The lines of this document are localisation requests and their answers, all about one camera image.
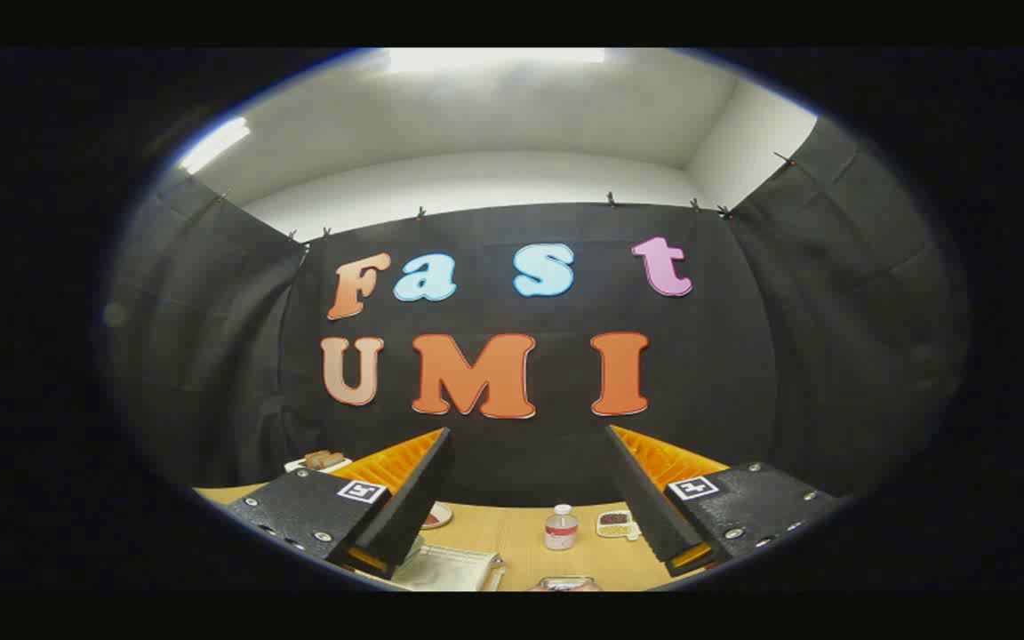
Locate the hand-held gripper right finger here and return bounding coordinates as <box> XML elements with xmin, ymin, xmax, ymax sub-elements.
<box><xmin>604</xmin><ymin>424</ymin><xmax>853</xmax><ymax>579</ymax></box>

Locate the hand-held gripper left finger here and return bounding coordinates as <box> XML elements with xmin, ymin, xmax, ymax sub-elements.
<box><xmin>226</xmin><ymin>427</ymin><xmax>458</xmax><ymax>580</ymax></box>

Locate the white wire dish rack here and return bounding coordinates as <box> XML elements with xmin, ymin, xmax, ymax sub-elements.
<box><xmin>388</xmin><ymin>533</ymin><xmax>506</xmax><ymax>592</ymax></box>

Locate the white divided dish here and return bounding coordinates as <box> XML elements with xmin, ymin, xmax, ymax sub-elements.
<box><xmin>596</xmin><ymin>509</ymin><xmax>642</xmax><ymax>540</ymax></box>

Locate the clear bottle with red label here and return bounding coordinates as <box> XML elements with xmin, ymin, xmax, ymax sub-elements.
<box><xmin>544</xmin><ymin>504</ymin><xmax>580</xmax><ymax>551</ymax></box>

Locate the black backdrop cloth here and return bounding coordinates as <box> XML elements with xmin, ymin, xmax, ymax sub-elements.
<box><xmin>108</xmin><ymin>116</ymin><xmax>966</xmax><ymax>509</ymax></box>

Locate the white toaster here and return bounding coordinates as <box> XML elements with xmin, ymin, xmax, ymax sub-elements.
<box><xmin>284</xmin><ymin>450</ymin><xmax>353</xmax><ymax>474</ymax></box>

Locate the ceiling light panel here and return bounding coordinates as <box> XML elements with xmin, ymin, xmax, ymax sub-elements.
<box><xmin>383</xmin><ymin>48</ymin><xmax>606</xmax><ymax>74</ymax></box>
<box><xmin>176</xmin><ymin>116</ymin><xmax>252</xmax><ymax>175</ymax></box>

